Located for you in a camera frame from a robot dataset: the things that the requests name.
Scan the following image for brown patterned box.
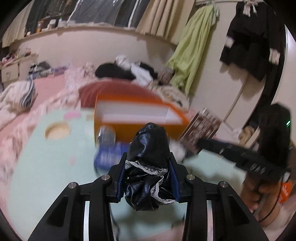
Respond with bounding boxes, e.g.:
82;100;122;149
179;108;222;154

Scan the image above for blue tin case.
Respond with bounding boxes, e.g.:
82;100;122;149
94;142;130;172

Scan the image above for black satin lace cloth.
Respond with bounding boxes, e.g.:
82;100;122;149
125;123;176;211

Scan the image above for black hanging dress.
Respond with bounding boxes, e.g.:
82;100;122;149
220;1;285;81

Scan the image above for green hanging garment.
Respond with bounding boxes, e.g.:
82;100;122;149
166;4;220;95

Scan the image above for orange cardboard box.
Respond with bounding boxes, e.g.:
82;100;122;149
94;95;190;142

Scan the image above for red cushion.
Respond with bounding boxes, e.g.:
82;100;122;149
78;80;158;108

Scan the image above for striped white blanket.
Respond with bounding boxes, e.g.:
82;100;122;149
1;80;37;130

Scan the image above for white crumpled clothes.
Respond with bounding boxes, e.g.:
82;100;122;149
114;55;158;87

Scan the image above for cardboard storage box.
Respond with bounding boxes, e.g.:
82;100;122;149
1;53;38;88

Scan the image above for black fluffy garment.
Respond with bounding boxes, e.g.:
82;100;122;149
95;63;136;81

